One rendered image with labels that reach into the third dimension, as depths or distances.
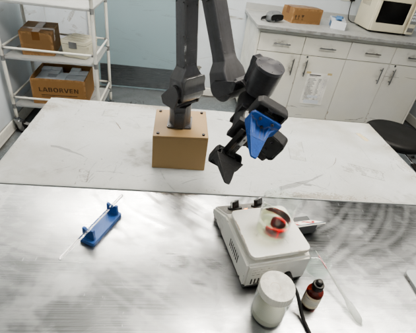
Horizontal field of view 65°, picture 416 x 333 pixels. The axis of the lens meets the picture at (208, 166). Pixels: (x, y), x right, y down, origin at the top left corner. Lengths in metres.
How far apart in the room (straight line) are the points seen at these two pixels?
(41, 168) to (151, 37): 2.67
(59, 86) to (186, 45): 2.04
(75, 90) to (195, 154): 1.95
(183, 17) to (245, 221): 0.45
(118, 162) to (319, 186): 0.55
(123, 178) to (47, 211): 0.19
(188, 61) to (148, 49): 2.71
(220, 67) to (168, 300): 0.46
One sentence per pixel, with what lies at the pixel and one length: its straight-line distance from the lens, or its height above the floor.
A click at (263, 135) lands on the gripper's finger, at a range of 0.56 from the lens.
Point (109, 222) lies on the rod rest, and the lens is 0.73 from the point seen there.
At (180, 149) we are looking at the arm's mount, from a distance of 0.86.
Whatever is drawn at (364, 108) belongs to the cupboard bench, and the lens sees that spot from 3.52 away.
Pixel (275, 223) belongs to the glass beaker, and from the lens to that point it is 0.59.
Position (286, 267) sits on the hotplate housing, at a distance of 0.65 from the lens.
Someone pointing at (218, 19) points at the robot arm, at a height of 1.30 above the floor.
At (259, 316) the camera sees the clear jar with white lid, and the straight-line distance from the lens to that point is 0.61.
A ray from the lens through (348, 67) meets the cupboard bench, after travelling 3.26.
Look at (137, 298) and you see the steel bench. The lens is 0.63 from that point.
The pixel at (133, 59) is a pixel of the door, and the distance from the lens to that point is 3.55.
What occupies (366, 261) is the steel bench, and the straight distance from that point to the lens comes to 0.81.
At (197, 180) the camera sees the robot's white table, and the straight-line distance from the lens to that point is 0.86.
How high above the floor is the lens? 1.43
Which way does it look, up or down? 35 degrees down
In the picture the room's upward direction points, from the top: 8 degrees clockwise
